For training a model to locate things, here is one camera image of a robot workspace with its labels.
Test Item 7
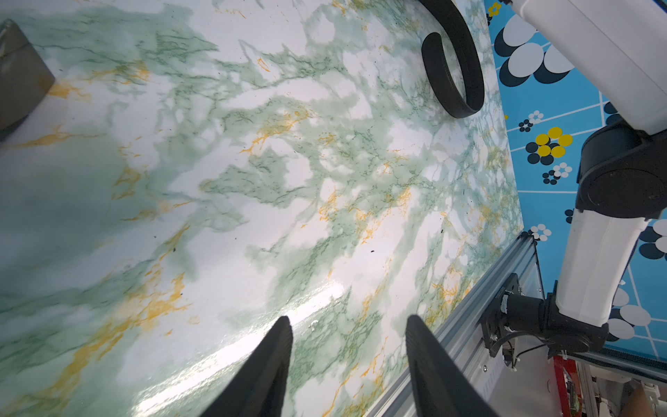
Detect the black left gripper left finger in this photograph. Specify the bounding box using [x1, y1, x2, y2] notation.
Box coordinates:
[201, 316, 293, 416]

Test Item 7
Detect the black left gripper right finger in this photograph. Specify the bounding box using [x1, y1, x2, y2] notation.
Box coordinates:
[406, 314, 496, 417]

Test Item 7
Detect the black leather belt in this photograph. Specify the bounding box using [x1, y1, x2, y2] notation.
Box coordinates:
[420, 0, 485, 119]
[1, 19, 56, 141]

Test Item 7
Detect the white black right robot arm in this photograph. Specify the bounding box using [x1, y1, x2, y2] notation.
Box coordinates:
[486, 1, 666, 361]

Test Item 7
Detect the aluminium front frame rail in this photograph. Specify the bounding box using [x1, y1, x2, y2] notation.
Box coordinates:
[434, 232, 544, 411]

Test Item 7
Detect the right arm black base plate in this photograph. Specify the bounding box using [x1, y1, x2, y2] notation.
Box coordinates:
[479, 273, 520, 368]

